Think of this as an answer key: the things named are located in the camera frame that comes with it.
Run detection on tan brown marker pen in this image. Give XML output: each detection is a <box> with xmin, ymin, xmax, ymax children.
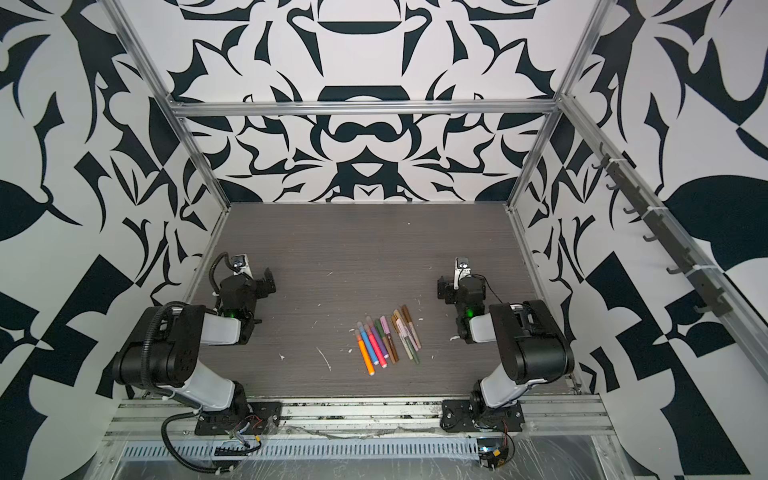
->
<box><xmin>400</xmin><ymin>304</ymin><xmax>421</xmax><ymax>350</ymax></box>

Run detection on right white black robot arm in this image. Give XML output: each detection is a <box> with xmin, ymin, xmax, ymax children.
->
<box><xmin>437</xmin><ymin>272</ymin><xmax>575</xmax><ymax>415</ymax></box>

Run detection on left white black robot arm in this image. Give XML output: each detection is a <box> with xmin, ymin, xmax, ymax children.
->
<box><xmin>111</xmin><ymin>269</ymin><xmax>276</xmax><ymax>424</ymax></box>

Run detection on purple marker pen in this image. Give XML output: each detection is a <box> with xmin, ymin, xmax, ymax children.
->
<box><xmin>366</xmin><ymin>316</ymin><xmax>389</xmax><ymax>367</ymax></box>

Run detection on red pink marker pen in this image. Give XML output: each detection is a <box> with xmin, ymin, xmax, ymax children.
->
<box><xmin>364</xmin><ymin>325</ymin><xmax>388</xmax><ymax>368</ymax></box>

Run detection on blue marker pen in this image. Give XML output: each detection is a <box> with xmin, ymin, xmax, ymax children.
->
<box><xmin>357</xmin><ymin>322</ymin><xmax>379</xmax><ymax>365</ymax></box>

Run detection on orange marker pen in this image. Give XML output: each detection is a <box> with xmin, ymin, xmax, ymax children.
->
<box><xmin>355</xmin><ymin>332</ymin><xmax>375</xmax><ymax>376</ymax></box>

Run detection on small green circuit board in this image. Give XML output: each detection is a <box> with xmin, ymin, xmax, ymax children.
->
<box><xmin>478</xmin><ymin>436</ymin><xmax>516</xmax><ymax>470</ymax></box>

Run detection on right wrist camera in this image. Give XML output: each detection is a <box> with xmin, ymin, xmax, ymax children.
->
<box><xmin>453</xmin><ymin>257</ymin><xmax>472</xmax><ymax>290</ymax></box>

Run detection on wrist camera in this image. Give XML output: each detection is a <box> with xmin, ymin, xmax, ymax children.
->
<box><xmin>453</xmin><ymin>257</ymin><xmax>472</xmax><ymax>290</ymax></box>
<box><xmin>230</xmin><ymin>254</ymin><xmax>253</xmax><ymax>277</ymax></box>

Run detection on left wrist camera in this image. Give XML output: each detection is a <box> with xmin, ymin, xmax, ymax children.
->
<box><xmin>230</xmin><ymin>254</ymin><xmax>253</xmax><ymax>277</ymax></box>

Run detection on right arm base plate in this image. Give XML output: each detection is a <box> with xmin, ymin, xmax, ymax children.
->
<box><xmin>439</xmin><ymin>399</ymin><xmax>525</xmax><ymax>433</ymax></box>

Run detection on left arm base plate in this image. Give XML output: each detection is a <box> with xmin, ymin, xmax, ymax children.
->
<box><xmin>194</xmin><ymin>401</ymin><xmax>283</xmax><ymax>436</ymax></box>

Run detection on white slotted cable duct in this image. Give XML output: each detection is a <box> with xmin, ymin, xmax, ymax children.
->
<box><xmin>119</xmin><ymin>437</ymin><xmax>481</xmax><ymax>462</ymax></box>

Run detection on aluminium front rail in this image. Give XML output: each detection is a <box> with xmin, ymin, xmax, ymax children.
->
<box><xmin>104</xmin><ymin>392</ymin><xmax>616</xmax><ymax>439</ymax></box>

